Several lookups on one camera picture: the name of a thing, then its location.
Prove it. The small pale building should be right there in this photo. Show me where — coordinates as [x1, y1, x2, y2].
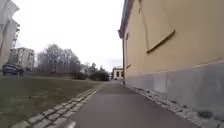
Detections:
[111, 66, 125, 81]

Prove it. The dark hedge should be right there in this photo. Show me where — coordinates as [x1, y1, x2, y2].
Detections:
[71, 64, 111, 82]

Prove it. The grey asphalt path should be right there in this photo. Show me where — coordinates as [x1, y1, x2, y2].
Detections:
[54, 81, 201, 128]

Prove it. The group of bare trees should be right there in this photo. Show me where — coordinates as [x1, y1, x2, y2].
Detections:
[35, 43, 83, 75]

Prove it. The yellow building with grey base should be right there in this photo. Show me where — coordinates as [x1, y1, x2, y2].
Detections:
[117, 0, 224, 119]

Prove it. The cobblestone strip beside building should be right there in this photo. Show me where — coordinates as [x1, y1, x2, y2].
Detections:
[121, 83, 224, 128]

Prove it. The cobblestone strip beside grass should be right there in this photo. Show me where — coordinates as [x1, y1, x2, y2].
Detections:
[9, 84, 104, 128]

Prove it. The robot's own part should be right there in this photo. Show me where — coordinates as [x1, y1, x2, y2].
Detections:
[66, 121, 78, 128]

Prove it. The dull grass field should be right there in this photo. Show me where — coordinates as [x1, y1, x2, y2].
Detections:
[0, 73, 104, 128]

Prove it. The grey apartment block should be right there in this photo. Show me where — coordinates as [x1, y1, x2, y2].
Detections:
[9, 47, 36, 71]

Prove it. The dark blue car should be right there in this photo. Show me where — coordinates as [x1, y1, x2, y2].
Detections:
[1, 63, 25, 77]

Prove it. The tall pale building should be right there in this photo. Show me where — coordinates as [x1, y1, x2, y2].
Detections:
[0, 0, 21, 68]

